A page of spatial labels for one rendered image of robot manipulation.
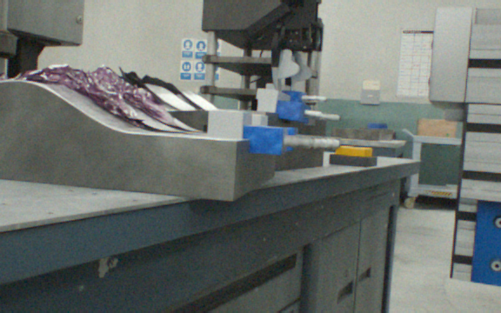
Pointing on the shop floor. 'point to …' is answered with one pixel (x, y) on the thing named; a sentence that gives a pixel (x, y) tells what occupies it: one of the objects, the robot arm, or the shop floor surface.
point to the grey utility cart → (417, 173)
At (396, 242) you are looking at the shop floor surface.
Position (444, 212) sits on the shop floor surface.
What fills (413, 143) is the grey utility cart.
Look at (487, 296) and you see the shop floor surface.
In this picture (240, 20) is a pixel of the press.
